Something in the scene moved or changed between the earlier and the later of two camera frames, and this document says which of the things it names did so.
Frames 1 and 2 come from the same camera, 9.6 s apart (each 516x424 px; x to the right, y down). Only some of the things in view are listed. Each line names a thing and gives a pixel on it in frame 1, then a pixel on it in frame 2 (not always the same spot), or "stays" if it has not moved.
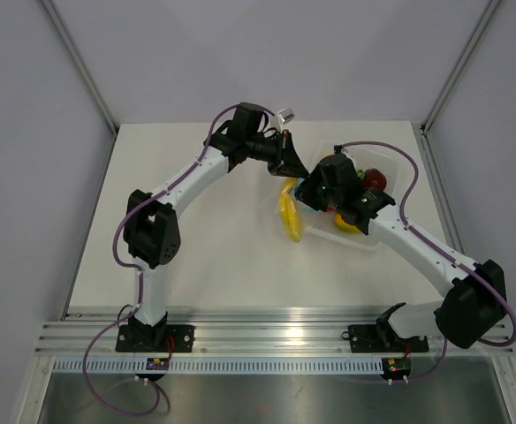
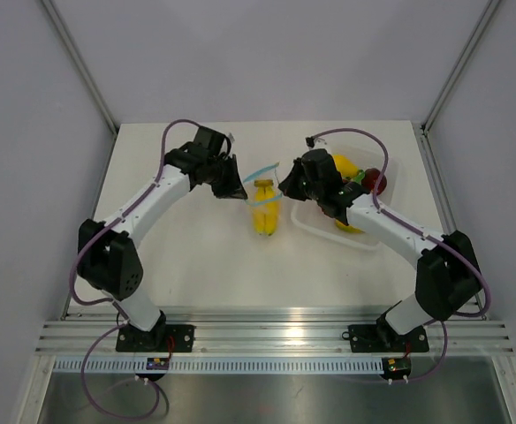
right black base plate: [383, 339] stays
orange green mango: [345, 226] stays
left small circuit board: [157, 364] stays
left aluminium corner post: [82, 67] stays
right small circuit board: [396, 368] stays
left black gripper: [285, 162] -> [234, 188]
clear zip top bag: [297, 218] -> [264, 197]
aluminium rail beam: [246, 334] stays
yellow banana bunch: [287, 208] -> [266, 207]
